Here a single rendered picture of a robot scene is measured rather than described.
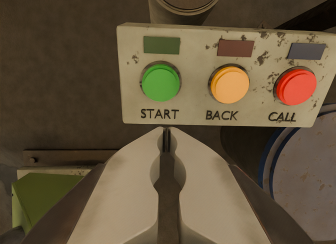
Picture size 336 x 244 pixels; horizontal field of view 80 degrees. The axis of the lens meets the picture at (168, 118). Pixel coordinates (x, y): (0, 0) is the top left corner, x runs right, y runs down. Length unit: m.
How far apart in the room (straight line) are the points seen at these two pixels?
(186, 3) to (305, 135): 0.35
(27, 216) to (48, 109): 0.44
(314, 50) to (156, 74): 0.16
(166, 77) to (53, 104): 0.75
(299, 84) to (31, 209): 0.63
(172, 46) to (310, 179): 0.43
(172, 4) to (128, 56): 0.13
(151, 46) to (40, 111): 0.78
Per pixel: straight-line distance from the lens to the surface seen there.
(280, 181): 0.51
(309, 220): 0.59
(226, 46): 0.22
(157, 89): 0.22
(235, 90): 0.23
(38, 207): 0.66
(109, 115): 0.85
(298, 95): 0.27
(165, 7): 0.33
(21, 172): 0.90
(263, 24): 0.94
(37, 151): 0.97
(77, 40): 0.90
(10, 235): 0.68
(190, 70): 0.22
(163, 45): 0.21
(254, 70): 0.24
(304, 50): 0.26
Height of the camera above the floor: 0.82
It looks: 81 degrees down
